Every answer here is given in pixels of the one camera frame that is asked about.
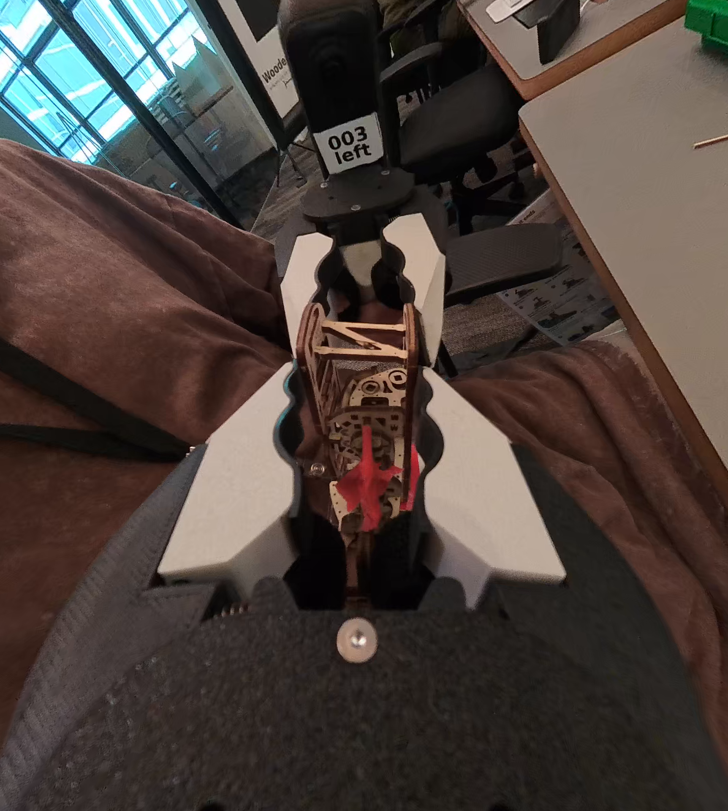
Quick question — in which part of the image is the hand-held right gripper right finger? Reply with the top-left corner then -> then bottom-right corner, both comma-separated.
411,364 -> 568,610

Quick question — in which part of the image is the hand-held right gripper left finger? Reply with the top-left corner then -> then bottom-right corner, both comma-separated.
156,363 -> 307,593

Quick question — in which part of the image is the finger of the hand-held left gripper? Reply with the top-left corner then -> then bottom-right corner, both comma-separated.
372,211 -> 448,370
278,233 -> 341,357

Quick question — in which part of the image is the wooden mechanical model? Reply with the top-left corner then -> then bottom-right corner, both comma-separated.
293,301 -> 426,603

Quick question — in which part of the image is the grey desk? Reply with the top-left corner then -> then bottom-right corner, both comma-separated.
458,0 -> 688,101
519,18 -> 728,574

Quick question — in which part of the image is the white sign board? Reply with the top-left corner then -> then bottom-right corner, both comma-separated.
218,0 -> 314,137

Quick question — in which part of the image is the black mesh panel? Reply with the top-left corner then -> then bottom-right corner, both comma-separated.
445,222 -> 562,302

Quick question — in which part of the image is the black office chair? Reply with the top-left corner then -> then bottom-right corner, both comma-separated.
380,41 -> 532,216

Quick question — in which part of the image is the printed instruction sheet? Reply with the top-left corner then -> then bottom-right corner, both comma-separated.
502,189 -> 623,347

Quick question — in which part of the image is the black box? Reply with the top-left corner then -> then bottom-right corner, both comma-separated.
515,0 -> 584,65

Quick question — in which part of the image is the large framed window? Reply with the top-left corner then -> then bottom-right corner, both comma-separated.
0,0 -> 276,219

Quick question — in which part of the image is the black strap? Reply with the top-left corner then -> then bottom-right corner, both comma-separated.
0,316 -> 189,461

